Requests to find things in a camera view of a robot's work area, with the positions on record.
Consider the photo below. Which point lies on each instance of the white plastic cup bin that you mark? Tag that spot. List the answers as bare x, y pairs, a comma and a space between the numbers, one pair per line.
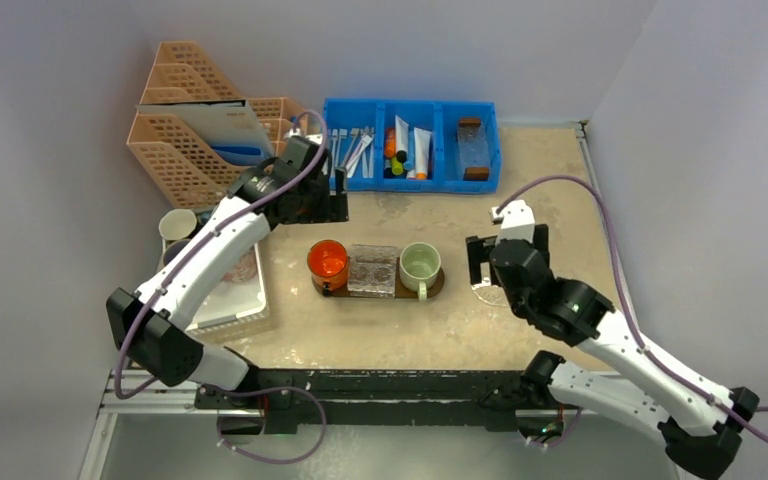
239, 298

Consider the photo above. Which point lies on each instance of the brown wooden oval tray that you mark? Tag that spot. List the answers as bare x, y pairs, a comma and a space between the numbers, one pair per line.
401, 291

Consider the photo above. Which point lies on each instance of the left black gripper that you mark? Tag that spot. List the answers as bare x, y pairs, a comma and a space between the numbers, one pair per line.
332, 206

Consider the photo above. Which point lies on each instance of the black aluminium base frame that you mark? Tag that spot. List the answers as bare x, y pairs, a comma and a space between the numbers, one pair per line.
286, 399

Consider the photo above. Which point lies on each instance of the peach plastic desk organizer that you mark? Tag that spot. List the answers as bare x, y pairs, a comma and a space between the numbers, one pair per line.
189, 172

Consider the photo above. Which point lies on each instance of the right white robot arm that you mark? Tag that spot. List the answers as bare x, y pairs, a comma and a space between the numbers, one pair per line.
698, 422

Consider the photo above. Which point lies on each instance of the cream ceramic mug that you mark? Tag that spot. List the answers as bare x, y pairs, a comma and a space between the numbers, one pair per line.
177, 224

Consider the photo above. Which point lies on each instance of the orange small tube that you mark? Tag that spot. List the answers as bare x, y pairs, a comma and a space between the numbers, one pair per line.
389, 149

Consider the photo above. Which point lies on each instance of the blue plastic compartment bin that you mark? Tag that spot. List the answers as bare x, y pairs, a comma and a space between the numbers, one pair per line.
442, 118

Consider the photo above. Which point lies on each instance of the light green ceramic mug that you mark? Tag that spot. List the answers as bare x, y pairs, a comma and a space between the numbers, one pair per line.
419, 268

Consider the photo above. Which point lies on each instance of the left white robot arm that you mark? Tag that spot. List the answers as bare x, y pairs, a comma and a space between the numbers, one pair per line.
149, 324

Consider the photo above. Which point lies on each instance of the orange translucent cup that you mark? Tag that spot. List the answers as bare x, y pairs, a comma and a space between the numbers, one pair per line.
328, 263

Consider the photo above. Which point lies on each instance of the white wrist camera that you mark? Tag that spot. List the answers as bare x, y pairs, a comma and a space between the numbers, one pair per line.
516, 221
304, 128

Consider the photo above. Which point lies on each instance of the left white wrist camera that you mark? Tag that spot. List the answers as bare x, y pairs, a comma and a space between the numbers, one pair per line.
304, 128

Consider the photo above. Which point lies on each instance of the yellow green small tube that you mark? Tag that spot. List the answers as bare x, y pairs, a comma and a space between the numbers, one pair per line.
396, 167

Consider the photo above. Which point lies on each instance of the clear glass toothbrush holder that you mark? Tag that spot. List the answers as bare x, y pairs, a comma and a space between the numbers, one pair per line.
372, 271

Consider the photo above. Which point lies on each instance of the purple ceramic mug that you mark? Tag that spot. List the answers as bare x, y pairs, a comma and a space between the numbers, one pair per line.
172, 250

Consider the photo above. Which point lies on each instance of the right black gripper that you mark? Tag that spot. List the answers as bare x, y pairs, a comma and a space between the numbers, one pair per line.
490, 249

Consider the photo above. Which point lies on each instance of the brown wooden block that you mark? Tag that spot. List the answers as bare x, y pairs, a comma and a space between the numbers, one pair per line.
476, 174

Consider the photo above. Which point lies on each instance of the white paper folder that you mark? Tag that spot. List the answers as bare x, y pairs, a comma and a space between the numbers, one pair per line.
230, 128

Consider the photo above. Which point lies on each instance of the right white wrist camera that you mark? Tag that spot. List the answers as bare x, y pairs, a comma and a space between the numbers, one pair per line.
516, 221

